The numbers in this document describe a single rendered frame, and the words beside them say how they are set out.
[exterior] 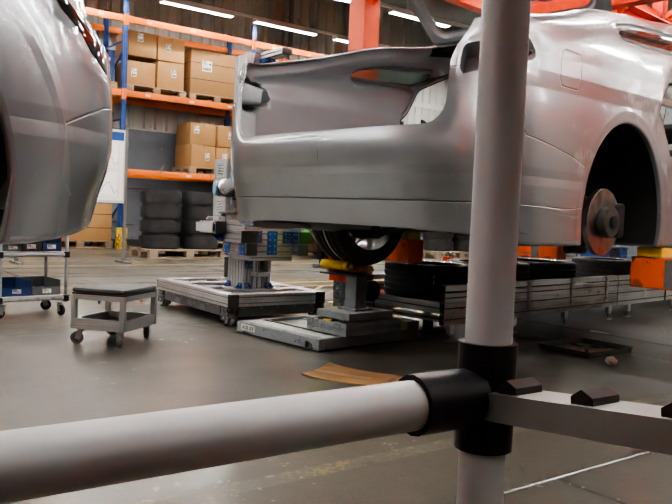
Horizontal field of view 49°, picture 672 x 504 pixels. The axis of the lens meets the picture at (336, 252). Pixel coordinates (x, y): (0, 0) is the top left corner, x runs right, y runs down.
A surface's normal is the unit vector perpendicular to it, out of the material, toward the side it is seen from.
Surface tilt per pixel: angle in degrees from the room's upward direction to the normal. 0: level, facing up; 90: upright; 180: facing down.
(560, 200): 90
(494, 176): 90
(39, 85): 88
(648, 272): 90
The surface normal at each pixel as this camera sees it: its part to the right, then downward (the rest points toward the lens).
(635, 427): -0.82, 0.00
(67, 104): 0.96, 0.07
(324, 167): -0.70, 0.31
